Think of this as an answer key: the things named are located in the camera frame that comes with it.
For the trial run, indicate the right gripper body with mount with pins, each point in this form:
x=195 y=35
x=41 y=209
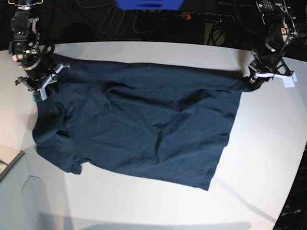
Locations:
x=38 y=87

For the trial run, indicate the left gripper body with mount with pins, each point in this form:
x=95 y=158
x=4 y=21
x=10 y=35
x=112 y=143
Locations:
x=266 y=67

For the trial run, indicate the dark blue t-shirt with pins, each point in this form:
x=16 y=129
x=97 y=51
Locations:
x=154 y=121

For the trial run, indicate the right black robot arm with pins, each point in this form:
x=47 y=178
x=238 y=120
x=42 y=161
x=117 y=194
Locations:
x=41 y=74

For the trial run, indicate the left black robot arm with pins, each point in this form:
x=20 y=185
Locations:
x=279 y=26

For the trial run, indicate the black power strip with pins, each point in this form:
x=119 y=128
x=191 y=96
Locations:
x=207 y=17

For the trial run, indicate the blue plastic bin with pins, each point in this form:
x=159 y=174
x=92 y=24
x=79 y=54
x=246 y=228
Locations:
x=149 y=4

